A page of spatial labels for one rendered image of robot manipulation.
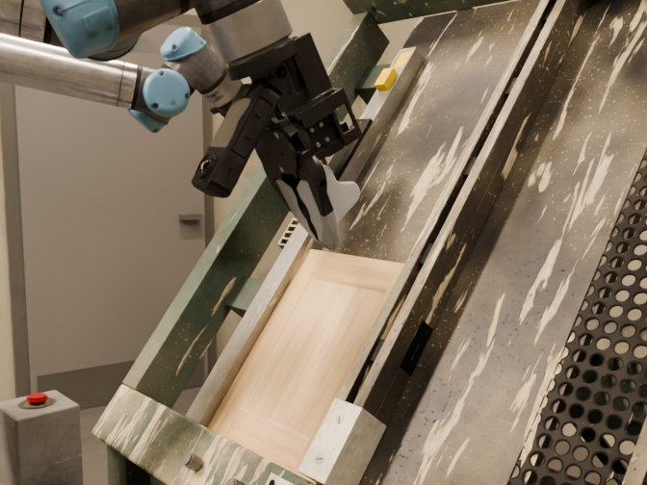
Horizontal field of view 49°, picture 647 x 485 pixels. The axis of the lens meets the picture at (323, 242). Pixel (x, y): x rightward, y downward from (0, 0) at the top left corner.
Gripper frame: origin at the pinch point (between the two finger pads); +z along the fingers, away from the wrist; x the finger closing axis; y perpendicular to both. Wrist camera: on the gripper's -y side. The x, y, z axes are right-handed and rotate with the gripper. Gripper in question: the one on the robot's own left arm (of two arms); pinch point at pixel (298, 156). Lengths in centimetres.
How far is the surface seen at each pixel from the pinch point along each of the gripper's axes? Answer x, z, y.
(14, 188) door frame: -92, 33, 240
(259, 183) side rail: -4.2, 7.1, 18.9
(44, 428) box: 62, -9, 36
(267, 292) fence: 27.8, 8.1, 6.3
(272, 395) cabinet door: 50, 11, -1
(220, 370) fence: 44.4, 8.1, 12.7
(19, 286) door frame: -55, 64, 254
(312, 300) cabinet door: 30.2, 10.5, -4.3
